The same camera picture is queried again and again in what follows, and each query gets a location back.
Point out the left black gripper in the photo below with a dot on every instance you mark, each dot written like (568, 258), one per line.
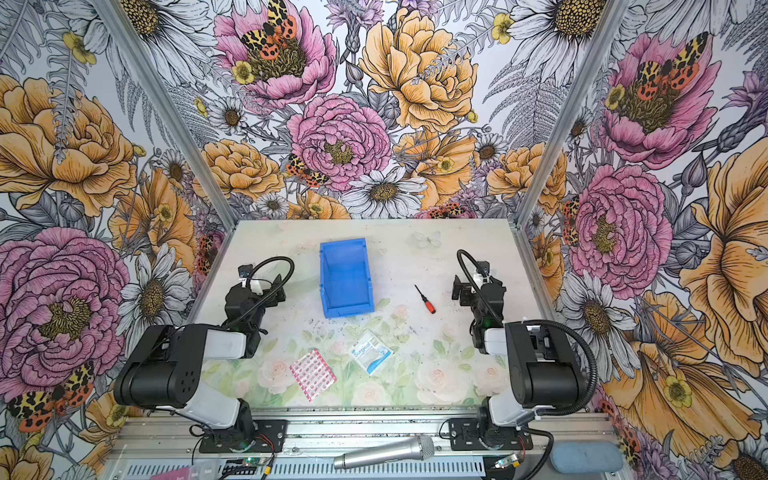
(276, 299)

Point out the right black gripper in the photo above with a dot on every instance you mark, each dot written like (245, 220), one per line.
(466, 291)

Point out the red handled screwdriver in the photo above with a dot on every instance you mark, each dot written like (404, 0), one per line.
(427, 303)

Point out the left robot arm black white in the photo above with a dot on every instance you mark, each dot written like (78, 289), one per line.
(163, 371)

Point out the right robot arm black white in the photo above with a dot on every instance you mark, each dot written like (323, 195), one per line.
(551, 369)

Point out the blue plastic bin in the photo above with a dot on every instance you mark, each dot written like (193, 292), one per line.
(346, 287)

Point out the pink dotted blister sheet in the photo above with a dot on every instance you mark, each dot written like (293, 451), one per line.
(312, 374)

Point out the blue white plastic packet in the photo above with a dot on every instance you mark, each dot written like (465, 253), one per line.
(370, 352)

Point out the silver microphone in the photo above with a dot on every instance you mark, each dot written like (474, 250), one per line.
(414, 448)

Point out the green circuit board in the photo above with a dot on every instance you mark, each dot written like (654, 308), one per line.
(509, 461)

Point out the grey blue pad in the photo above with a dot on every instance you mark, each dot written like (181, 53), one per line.
(589, 457)

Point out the right aluminium corner post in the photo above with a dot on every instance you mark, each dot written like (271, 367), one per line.
(598, 50)

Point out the aluminium corner post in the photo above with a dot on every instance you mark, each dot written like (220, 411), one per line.
(139, 58)
(598, 50)

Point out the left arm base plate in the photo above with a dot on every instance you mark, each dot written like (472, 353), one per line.
(261, 436)

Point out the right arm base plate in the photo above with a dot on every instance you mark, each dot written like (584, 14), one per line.
(473, 434)

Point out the aluminium front rail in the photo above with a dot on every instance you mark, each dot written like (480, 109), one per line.
(320, 432)

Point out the left aluminium corner post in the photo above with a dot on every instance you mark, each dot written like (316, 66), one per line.
(139, 58)

